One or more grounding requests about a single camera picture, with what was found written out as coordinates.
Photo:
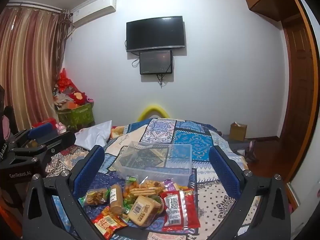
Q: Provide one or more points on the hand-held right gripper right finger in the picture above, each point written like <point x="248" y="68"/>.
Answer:
<point x="223" y="173"/>

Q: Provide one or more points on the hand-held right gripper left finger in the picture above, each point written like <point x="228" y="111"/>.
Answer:
<point x="90" y="172"/>

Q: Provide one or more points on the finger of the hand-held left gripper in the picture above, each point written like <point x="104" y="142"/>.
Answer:
<point x="63" y="142"/>
<point x="41" y="130"/>

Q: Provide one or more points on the fried crisps packet green edge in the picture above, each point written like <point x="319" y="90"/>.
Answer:
<point x="95" y="197"/>

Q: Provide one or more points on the brown cake roll packet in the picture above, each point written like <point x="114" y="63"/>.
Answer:
<point x="117" y="197"/>

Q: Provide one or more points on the small green snack packet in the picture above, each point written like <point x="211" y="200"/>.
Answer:
<point x="131" y="180"/>

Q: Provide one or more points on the red orange snack packet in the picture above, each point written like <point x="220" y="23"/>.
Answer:
<point x="107" y="223"/>

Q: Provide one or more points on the purple and cream snack packet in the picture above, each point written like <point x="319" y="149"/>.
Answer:
<point x="170" y="183"/>

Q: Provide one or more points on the rectangular biscuit packet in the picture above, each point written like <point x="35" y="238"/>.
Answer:
<point x="145" y="192"/>

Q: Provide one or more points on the large red packet white label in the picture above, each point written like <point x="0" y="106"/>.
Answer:
<point x="180" y="212"/>

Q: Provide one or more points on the clear plastic storage container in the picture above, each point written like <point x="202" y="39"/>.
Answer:
<point x="152" y="162"/>

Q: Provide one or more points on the sliced bread packet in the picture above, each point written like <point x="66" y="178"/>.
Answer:
<point x="142" y="210"/>

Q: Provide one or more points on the red box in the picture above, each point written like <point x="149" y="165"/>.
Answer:
<point x="45" y="123"/>

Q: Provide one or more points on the small pink plush toy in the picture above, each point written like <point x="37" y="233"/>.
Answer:
<point x="60" y="128"/>

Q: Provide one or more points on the green storage box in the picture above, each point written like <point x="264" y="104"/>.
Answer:
<point x="77" y="116"/>

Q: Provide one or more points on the dark clothes pile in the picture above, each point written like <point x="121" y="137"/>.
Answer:
<point x="246" y="150"/>

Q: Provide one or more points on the white pillow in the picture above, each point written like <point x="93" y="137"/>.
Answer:
<point x="95" y="132"/>

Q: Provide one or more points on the cardboard box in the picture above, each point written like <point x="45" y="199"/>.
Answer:
<point x="238" y="132"/>

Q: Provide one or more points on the red plush flower toy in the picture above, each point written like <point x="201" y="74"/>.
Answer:
<point x="77" y="98"/>

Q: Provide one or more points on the orange patterned cushion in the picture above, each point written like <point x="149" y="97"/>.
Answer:
<point x="120" y="131"/>

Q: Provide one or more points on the red ribbon decoration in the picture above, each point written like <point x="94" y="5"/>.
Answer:
<point x="65" y="80"/>

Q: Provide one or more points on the orange chips snack packet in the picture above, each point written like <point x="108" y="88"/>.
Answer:
<point x="151" y="183"/>

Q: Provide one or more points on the patchwork printed blanket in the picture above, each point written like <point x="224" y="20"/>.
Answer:
<point x="175" y="132"/>

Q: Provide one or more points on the striped brown curtain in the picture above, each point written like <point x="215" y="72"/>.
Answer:
<point x="30" y="62"/>

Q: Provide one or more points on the brown wooden door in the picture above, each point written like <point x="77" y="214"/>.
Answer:
<point x="298" y="92"/>

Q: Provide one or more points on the white air conditioner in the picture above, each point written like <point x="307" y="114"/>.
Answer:
<point x="95" y="12"/>

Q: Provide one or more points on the small black wall monitor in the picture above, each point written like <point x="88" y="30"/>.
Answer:
<point x="156" y="62"/>

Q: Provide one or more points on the wall-mounted black television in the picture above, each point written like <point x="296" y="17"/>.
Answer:
<point x="156" y="33"/>

